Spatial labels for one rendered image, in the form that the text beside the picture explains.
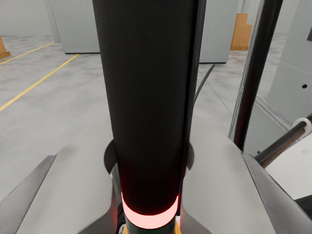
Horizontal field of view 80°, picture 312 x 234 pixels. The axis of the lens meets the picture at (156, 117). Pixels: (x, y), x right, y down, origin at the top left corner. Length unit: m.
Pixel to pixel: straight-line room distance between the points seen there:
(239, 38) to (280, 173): 7.91
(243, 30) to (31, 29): 11.34
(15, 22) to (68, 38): 6.99
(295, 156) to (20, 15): 14.08
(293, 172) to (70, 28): 7.43
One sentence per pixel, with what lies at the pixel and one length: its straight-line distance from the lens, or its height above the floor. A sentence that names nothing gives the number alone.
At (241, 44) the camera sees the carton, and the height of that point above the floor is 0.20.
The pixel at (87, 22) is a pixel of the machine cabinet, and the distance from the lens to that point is 7.40.
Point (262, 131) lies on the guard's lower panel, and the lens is 1.37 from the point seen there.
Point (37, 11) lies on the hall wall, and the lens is 13.67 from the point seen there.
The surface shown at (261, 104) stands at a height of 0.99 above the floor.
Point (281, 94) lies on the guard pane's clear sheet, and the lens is 1.25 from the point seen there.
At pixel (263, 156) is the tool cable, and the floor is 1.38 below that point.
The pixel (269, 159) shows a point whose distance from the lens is 0.29.
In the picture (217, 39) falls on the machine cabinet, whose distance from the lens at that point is 5.91.
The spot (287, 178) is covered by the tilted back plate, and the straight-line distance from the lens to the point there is 0.53.
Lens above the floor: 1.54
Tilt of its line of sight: 31 degrees down
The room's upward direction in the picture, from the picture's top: straight up
